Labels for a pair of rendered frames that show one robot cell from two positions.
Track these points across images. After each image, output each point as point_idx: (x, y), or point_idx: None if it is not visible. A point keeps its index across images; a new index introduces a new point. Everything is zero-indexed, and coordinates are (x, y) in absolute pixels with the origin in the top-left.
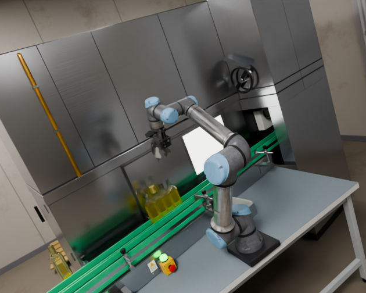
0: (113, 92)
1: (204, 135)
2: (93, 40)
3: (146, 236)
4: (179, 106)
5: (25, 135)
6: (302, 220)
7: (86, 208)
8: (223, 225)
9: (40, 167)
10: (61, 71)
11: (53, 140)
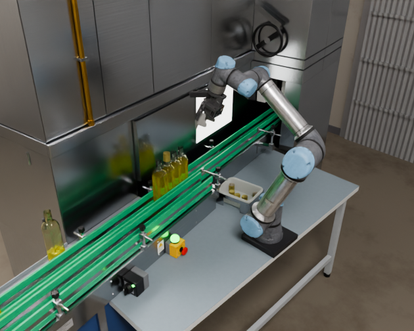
0: (146, 20)
1: None
2: None
3: (154, 211)
4: (257, 77)
5: (46, 57)
6: (313, 217)
7: (87, 167)
8: (269, 215)
9: (52, 106)
10: None
11: (73, 71)
